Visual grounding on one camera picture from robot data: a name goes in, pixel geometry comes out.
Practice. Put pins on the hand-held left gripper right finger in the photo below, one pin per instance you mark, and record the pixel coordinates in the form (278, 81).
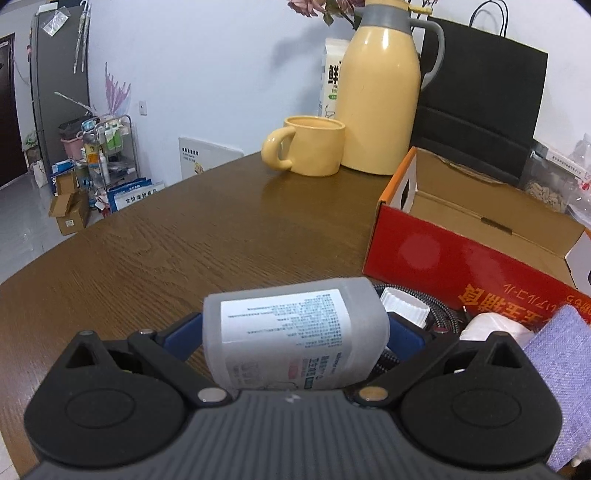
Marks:
(407, 336)

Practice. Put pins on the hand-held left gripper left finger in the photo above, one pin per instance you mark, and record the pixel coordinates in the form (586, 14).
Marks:
(184, 333)

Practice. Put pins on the small squat white bottle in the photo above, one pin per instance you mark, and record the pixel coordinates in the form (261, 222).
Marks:
(404, 304)

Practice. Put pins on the white tissue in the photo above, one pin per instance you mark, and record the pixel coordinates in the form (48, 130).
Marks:
(494, 325)

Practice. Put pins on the red cardboard box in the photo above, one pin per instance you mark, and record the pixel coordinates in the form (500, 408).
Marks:
(429, 249)

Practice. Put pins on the translucent white labelled bottle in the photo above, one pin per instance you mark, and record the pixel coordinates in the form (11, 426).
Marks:
(286, 332)

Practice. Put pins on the purple cloth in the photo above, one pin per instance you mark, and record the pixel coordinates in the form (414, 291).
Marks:
(563, 369)

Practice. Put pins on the blue pet food bag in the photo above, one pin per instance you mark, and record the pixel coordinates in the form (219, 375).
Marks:
(134, 196)

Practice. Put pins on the brown cardboard box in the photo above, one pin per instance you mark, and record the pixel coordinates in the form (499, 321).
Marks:
(61, 205)
(67, 182)
(76, 221)

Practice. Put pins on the white flat board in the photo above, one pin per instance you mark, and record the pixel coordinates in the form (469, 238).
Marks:
(203, 157)

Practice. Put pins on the clear container of seeds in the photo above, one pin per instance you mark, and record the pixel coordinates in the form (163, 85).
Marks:
(549, 189)

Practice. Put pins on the metal storage cart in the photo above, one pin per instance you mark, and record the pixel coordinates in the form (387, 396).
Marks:
(113, 138)

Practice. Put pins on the yellow mug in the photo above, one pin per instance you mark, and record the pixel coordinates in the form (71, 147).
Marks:
(318, 147)

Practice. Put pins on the white paper bag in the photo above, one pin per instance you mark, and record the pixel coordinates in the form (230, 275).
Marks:
(39, 174)

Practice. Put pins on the pink waste bin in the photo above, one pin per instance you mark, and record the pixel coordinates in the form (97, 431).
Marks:
(71, 147)

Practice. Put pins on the yellow thermos jug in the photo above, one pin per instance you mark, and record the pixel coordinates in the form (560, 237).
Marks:
(378, 101)

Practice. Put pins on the flat white box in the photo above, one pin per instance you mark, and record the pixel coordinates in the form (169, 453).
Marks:
(570, 164)

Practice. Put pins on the black paper bag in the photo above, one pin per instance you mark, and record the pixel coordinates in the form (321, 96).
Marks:
(480, 92)

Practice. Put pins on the white milk carton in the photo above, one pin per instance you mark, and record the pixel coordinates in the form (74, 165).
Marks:
(334, 74)

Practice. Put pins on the dark wooden door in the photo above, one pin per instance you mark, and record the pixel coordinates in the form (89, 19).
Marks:
(7, 115)

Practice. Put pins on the grey refrigerator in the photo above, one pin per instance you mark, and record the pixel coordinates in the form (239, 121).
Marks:
(55, 78)

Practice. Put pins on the dried flowers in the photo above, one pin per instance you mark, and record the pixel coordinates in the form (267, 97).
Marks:
(304, 5)

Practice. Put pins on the white wall socket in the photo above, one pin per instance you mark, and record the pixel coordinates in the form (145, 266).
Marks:
(142, 107)

